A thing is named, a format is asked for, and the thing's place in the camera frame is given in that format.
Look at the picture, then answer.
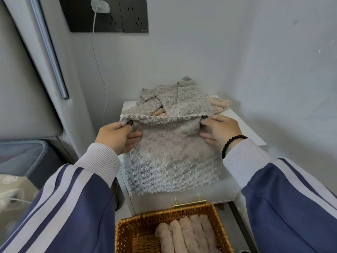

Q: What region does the person's left hand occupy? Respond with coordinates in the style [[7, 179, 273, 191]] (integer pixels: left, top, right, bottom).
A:
[[94, 121, 144, 156]]

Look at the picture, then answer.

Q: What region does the person's right hand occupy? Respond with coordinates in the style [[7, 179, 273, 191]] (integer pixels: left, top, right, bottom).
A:
[[199, 114, 243, 150]]

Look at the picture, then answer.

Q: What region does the pile of beige grey towels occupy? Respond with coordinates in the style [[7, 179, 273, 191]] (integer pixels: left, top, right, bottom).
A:
[[121, 76, 232, 122]]

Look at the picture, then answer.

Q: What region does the single grey towel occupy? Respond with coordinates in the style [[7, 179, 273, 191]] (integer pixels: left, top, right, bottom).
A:
[[120, 113, 224, 197]]

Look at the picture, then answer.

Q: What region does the orange wicker basket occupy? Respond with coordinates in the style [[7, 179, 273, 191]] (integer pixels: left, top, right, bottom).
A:
[[115, 203, 234, 253]]

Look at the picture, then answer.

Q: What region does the person's right forearm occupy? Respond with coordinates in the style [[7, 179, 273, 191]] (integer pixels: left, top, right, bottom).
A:
[[222, 138, 337, 253]]

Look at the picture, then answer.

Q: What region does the person's left forearm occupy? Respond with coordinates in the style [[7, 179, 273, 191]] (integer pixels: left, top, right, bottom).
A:
[[0, 143, 121, 253]]

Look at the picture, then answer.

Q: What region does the white nightstand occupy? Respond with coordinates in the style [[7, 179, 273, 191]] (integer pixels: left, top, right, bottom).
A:
[[115, 95, 267, 216]]

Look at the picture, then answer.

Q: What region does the grey padded headboard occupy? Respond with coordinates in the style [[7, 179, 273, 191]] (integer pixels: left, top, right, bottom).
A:
[[0, 0, 64, 141]]

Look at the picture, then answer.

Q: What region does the silver headboard trim strip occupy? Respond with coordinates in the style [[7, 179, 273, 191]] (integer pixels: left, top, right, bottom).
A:
[[27, 0, 70, 100]]

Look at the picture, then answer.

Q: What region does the patterned beige bedspread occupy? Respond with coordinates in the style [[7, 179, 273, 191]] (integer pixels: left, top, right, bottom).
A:
[[0, 174, 40, 235]]

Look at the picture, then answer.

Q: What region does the white charger plug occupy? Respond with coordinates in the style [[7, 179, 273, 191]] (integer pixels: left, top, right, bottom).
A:
[[90, 0, 110, 13]]

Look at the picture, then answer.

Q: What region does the black bead bracelet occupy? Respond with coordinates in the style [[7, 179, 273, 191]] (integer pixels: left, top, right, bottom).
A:
[[221, 135, 249, 160]]

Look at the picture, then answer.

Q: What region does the short gold drawer handle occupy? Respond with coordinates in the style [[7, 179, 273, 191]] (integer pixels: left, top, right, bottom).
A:
[[171, 192, 207, 208]]

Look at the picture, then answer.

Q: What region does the narrow black wall socket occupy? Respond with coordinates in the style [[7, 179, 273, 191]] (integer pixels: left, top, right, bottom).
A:
[[119, 0, 149, 33]]

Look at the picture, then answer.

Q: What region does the wide black wall socket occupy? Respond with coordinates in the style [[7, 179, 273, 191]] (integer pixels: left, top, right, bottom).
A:
[[58, 0, 124, 33]]

